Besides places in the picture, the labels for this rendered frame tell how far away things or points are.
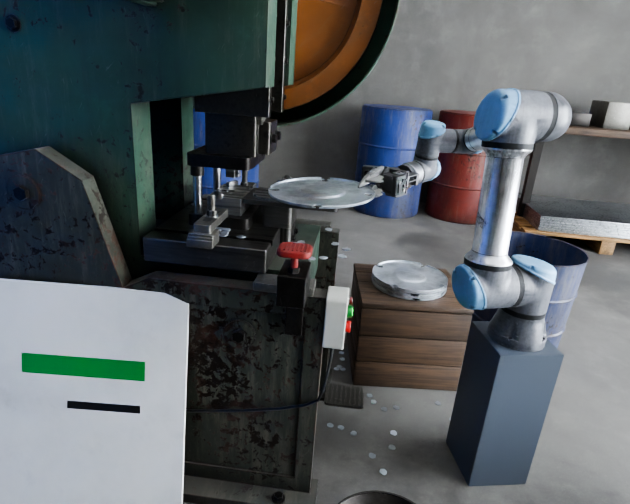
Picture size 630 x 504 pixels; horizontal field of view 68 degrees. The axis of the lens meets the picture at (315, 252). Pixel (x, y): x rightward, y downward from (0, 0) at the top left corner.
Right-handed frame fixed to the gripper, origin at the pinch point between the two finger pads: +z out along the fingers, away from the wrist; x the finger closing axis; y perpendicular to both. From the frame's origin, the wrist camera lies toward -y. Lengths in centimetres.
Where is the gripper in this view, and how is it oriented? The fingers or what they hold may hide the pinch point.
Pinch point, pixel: (359, 187)
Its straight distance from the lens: 135.8
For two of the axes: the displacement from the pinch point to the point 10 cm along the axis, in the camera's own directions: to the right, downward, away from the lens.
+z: -7.0, 2.8, -6.6
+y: 7.1, 2.9, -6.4
